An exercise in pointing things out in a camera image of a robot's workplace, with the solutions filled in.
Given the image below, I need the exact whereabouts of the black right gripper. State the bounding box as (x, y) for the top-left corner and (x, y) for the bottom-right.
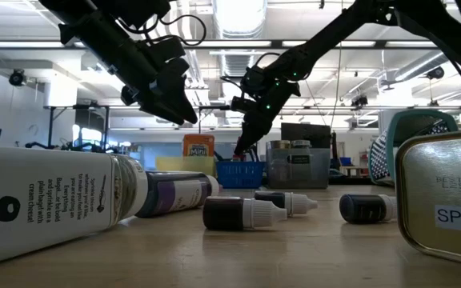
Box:
(233, 78), (302, 157)

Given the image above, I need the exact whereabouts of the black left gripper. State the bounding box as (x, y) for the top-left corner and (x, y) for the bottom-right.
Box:
(120, 58), (198, 126)

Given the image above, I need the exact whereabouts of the orange Mini-Wheats cereal box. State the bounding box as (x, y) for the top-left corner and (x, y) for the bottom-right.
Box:
(182, 134), (216, 158)

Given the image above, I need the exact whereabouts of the green-label oregano jar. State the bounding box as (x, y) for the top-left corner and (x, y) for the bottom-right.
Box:
(289, 138), (312, 165)

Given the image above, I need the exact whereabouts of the blue plastic bin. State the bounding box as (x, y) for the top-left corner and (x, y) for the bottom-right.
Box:
(215, 160), (266, 190)

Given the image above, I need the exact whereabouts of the black background monitor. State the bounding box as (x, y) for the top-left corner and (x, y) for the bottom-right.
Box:
(280, 122), (332, 146)

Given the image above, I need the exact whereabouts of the yellow plastic bin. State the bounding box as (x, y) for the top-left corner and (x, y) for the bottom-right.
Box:
(154, 155), (216, 176)

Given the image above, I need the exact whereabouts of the grey translucent plastic bin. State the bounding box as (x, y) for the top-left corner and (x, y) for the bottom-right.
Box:
(265, 147), (331, 190)

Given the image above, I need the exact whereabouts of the small white-capped dropper bottle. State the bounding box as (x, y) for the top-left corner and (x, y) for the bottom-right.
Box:
(339, 193), (398, 225)
(202, 196), (288, 232)
(253, 190), (319, 218)

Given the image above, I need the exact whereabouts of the overhead beam with light strips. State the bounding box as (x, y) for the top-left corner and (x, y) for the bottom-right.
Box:
(0, 38), (461, 50)

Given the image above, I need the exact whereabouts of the purple-label dark extract bottle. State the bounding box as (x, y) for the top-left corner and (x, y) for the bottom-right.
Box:
(136, 170), (220, 219)

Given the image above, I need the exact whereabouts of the teal-framed metal box grater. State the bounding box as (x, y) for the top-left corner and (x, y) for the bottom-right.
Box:
(368, 109), (459, 188)

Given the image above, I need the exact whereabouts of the white-label bagel seasoning jar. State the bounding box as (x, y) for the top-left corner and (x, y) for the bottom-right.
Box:
(0, 144), (150, 270)

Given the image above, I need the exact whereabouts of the gold spice tin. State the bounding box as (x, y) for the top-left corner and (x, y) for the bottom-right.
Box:
(394, 128), (461, 270)

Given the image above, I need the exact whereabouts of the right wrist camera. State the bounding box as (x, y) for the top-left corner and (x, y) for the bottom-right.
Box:
(230, 95), (258, 114)

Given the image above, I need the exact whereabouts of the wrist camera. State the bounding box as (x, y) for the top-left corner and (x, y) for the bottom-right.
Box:
(146, 36), (187, 65)
(230, 95), (258, 114)

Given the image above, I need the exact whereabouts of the black background workstation frame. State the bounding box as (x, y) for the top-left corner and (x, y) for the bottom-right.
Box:
(44, 102), (362, 151)

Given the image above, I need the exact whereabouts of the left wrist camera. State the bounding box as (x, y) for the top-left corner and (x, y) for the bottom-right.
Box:
(146, 36), (187, 65)

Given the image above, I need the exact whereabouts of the silver ceiling air duct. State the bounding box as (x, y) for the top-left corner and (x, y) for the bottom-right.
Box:
(210, 0), (270, 105)

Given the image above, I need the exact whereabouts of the black ceiling-mounted camera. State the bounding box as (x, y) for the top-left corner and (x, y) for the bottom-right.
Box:
(351, 94), (370, 109)
(8, 69), (26, 87)
(426, 66), (446, 81)

